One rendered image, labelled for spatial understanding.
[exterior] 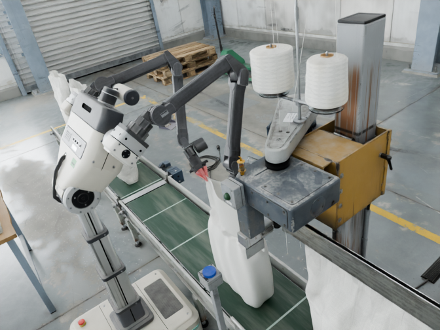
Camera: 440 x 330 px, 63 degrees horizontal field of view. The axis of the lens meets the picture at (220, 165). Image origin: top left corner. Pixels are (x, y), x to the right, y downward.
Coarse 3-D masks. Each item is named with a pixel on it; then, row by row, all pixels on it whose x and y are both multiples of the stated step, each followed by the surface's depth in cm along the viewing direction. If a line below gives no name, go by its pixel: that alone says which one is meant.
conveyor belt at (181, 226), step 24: (168, 192) 294; (144, 216) 272; (168, 216) 268; (192, 216) 264; (168, 240) 245; (192, 240) 242; (192, 264) 224; (288, 288) 198; (240, 312) 189; (264, 312) 187; (288, 312) 185
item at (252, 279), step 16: (208, 192) 194; (224, 208) 169; (208, 224) 194; (224, 224) 177; (224, 240) 181; (224, 256) 188; (240, 256) 172; (256, 256) 170; (224, 272) 198; (240, 272) 179; (256, 272) 174; (240, 288) 186; (256, 288) 178; (272, 288) 187; (256, 304) 185
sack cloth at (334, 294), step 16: (320, 256) 133; (320, 272) 136; (336, 272) 129; (320, 288) 137; (336, 288) 130; (352, 288) 125; (368, 288) 119; (320, 304) 136; (336, 304) 130; (352, 304) 125; (368, 304) 120; (384, 304) 115; (320, 320) 136; (336, 320) 129; (352, 320) 126; (368, 320) 121; (384, 320) 116; (400, 320) 113; (416, 320) 107
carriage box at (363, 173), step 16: (320, 128) 149; (384, 128) 141; (304, 144) 140; (320, 144) 138; (336, 144) 136; (352, 144) 134; (368, 144) 133; (384, 144) 140; (336, 160) 127; (352, 160) 130; (368, 160) 137; (384, 160) 145; (352, 176) 134; (368, 176) 142; (384, 176) 149; (352, 192) 139; (368, 192) 147; (336, 208) 135; (352, 208) 143; (336, 224) 139
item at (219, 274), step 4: (212, 264) 160; (216, 268) 157; (200, 272) 157; (220, 272) 155; (200, 276) 155; (216, 276) 153; (220, 276) 155; (200, 280) 158; (204, 280) 153; (208, 280) 152; (212, 280) 152; (216, 280) 154; (220, 280) 156; (204, 284) 155; (208, 284) 152; (212, 284) 153; (216, 284) 155; (220, 284) 157; (208, 288) 153; (212, 288) 154
